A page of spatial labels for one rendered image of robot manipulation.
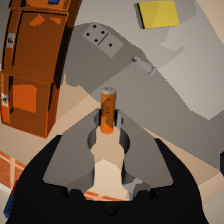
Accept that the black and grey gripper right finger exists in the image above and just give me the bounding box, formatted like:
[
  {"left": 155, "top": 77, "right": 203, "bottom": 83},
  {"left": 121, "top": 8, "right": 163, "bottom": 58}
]
[{"left": 114, "top": 109, "right": 209, "bottom": 224}]

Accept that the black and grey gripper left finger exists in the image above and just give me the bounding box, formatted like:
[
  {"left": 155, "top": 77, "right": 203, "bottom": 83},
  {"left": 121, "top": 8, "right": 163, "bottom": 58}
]
[{"left": 5, "top": 108, "right": 101, "bottom": 224}]

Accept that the orange rack of bins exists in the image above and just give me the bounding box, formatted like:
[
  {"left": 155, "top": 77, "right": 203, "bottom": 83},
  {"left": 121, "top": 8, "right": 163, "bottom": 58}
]
[{"left": 0, "top": 0, "right": 82, "bottom": 139}]

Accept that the grey domino tile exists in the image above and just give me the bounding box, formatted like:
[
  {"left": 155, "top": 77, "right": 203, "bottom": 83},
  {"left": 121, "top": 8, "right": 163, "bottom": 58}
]
[{"left": 82, "top": 21, "right": 124, "bottom": 58}]

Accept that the orange battery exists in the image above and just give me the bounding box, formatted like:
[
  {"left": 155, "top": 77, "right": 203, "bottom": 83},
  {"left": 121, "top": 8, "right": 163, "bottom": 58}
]
[{"left": 100, "top": 86, "right": 116, "bottom": 134}]

